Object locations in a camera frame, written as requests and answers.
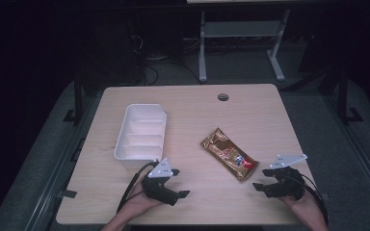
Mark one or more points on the white metal desk frame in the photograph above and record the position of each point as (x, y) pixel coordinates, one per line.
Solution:
(242, 29)

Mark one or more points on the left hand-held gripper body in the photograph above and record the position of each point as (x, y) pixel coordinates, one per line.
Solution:
(158, 187)

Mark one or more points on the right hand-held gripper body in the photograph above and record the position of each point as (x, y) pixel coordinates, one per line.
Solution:
(285, 186)

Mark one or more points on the black metal stand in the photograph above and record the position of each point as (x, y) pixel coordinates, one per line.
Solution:
(343, 96)
(78, 99)

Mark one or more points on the person's right hand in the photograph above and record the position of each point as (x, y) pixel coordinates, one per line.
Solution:
(298, 202)

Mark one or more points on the black table edge bracket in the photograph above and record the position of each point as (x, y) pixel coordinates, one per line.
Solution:
(68, 193)

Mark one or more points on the person's left hand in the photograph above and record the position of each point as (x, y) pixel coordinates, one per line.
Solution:
(139, 202)

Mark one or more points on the gold foil snack packet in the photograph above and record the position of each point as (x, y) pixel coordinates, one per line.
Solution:
(229, 154)

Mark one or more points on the white divided plastic container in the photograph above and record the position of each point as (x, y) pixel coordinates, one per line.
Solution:
(141, 134)

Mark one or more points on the grey round table grommet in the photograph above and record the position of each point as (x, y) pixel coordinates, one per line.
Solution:
(223, 97)

